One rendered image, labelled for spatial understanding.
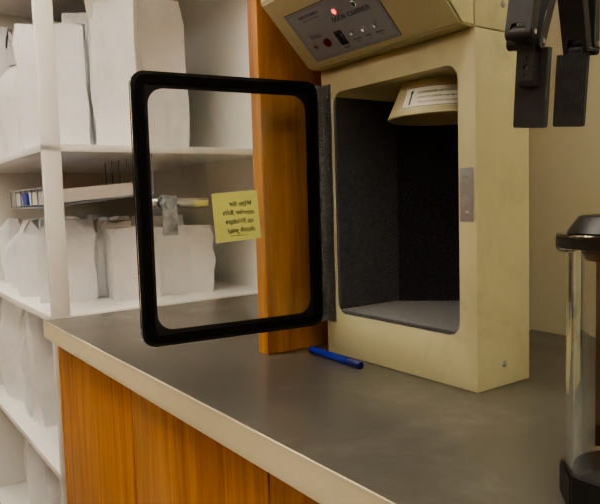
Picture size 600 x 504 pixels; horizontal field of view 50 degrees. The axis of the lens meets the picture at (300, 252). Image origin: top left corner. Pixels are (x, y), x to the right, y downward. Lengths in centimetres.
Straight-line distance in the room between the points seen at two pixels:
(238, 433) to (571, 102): 51
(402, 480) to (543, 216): 79
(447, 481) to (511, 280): 37
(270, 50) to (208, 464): 66
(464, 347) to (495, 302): 7
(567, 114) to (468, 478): 37
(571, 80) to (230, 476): 63
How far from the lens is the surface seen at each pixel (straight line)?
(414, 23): 91
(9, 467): 302
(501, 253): 91
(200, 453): 98
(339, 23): 98
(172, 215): 96
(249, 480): 87
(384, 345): 101
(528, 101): 64
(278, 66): 113
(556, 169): 131
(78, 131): 204
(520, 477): 66
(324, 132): 109
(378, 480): 64
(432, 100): 96
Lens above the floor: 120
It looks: 5 degrees down
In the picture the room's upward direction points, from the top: 2 degrees counter-clockwise
